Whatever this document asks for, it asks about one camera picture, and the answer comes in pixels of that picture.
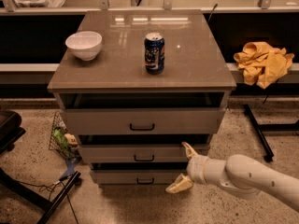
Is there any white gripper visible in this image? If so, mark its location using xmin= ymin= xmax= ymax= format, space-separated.
xmin=165 ymin=142 xmax=226 ymax=194

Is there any grey drawer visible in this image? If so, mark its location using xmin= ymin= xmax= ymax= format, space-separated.
xmin=59 ymin=92 xmax=226 ymax=135
xmin=76 ymin=134 xmax=211 ymax=163
xmin=90 ymin=162 xmax=188 ymax=185

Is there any black stand leg left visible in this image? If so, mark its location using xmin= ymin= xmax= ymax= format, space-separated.
xmin=0 ymin=168 xmax=82 ymax=224

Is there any wire basket with items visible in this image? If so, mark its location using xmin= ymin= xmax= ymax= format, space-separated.
xmin=49 ymin=112 xmax=79 ymax=160

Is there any white ceramic bowl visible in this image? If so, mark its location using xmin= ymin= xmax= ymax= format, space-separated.
xmin=65 ymin=31 xmax=102 ymax=61

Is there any blue soda can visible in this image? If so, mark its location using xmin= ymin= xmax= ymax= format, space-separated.
xmin=144 ymin=32 xmax=164 ymax=74

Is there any yellow cloth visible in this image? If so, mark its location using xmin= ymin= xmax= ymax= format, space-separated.
xmin=234 ymin=42 xmax=294 ymax=89

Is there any grey drawer cabinet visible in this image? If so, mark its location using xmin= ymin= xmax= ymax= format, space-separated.
xmin=47 ymin=9 xmax=237 ymax=187

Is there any black stand leg right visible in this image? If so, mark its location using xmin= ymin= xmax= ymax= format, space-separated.
xmin=244 ymin=105 xmax=299 ymax=162

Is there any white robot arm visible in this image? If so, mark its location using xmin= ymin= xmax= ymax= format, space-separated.
xmin=166 ymin=142 xmax=299 ymax=211

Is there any black office chair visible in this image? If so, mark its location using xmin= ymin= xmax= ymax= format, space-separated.
xmin=0 ymin=110 xmax=25 ymax=154

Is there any black floor cable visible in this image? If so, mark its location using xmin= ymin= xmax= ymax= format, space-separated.
xmin=18 ymin=177 xmax=80 ymax=224

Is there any black stand leg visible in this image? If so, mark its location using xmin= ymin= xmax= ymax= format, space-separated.
xmin=244 ymin=105 xmax=299 ymax=162
xmin=0 ymin=168 xmax=82 ymax=224

